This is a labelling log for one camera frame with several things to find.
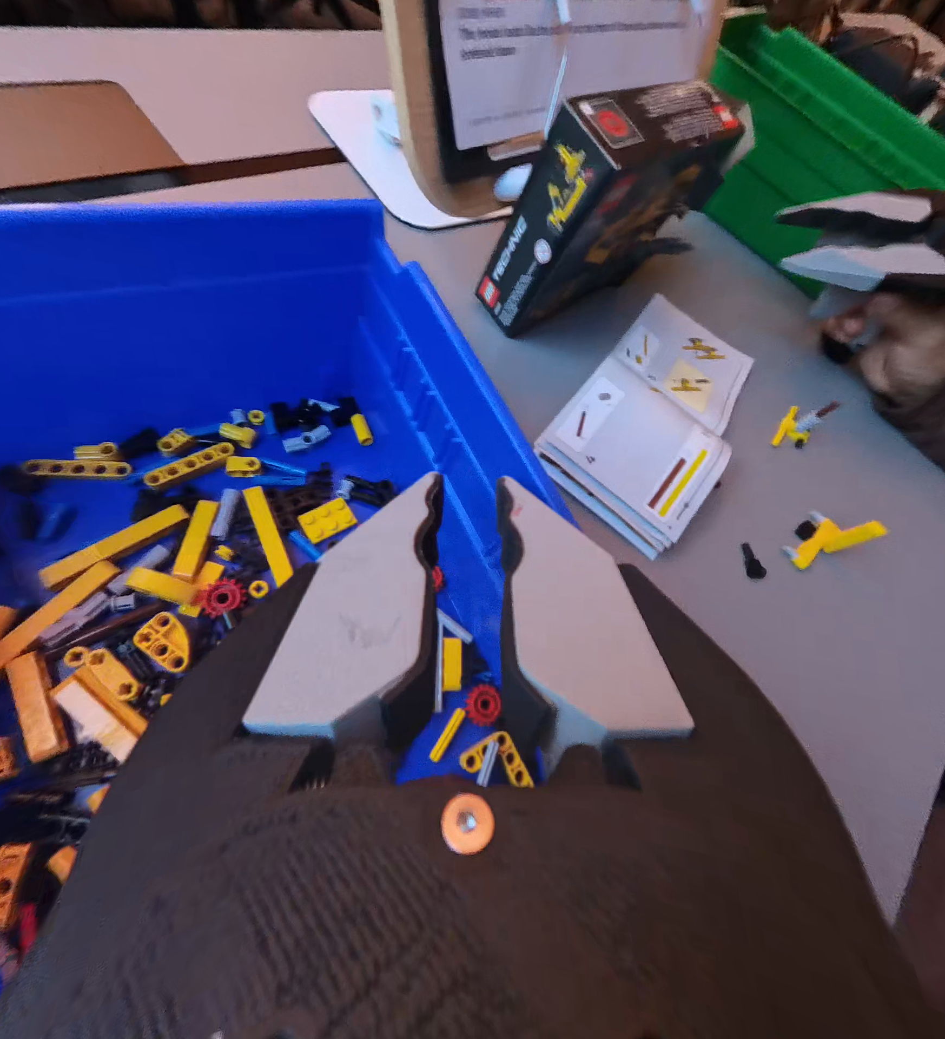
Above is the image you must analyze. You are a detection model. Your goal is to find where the pile of lego pieces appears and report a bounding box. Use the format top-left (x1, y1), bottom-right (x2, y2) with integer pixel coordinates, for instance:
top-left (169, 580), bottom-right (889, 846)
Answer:
top-left (0, 396), bottom-right (538, 983)

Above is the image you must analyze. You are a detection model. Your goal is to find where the person's right hand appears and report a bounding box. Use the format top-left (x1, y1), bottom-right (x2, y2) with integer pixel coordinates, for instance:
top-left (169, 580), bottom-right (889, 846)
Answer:
top-left (825, 294), bottom-right (945, 407)

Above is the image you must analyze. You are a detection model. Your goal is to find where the blue plastic bin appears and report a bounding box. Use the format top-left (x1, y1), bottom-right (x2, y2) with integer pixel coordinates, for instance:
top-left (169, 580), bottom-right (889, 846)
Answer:
top-left (0, 199), bottom-right (579, 1039)

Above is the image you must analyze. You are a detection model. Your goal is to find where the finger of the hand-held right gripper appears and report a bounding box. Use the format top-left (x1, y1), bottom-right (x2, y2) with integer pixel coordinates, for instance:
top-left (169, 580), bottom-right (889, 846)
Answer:
top-left (775, 190), bottom-right (937, 246)
top-left (779, 242), bottom-right (945, 320)

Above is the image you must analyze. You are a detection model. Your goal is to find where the wood-framed monitor with stand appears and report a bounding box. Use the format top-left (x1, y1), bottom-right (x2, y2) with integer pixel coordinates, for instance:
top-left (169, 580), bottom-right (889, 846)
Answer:
top-left (308, 0), bottom-right (725, 231)

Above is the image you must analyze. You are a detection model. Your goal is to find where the yellow lego axle assembly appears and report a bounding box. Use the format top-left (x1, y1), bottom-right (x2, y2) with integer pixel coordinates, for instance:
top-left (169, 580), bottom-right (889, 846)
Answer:
top-left (782, 511), bottom-right (889, 571)

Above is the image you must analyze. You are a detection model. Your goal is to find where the black lego set box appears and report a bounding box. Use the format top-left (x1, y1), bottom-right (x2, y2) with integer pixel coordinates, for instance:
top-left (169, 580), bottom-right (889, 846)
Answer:
top-left (476, 81), bottom-right (746, 339)

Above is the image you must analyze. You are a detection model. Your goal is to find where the white hanging cable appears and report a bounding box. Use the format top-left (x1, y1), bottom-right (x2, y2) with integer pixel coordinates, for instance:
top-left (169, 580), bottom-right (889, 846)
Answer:
top-left (541, 0), bottom-right (576, 139)

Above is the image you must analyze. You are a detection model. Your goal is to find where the lego instruction booklet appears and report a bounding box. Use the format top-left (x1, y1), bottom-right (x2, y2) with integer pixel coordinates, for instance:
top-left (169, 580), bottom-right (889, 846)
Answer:
top-left (534, 294), bottom-right (756, 561)

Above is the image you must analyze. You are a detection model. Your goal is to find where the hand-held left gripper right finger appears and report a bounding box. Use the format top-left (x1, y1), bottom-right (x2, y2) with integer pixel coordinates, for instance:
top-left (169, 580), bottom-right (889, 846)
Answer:
top-left (495, 476), bottom-right (695, 753)

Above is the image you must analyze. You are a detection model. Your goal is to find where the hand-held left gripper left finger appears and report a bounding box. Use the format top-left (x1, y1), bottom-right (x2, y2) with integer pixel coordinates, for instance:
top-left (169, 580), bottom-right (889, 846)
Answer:
top-left (242, 473), bottom-right (446, 753)

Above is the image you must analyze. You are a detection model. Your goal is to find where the green plastic bin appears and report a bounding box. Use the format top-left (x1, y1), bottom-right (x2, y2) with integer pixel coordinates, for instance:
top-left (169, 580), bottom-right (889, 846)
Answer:
top-left (703, 15), bottom-right (945, 298)

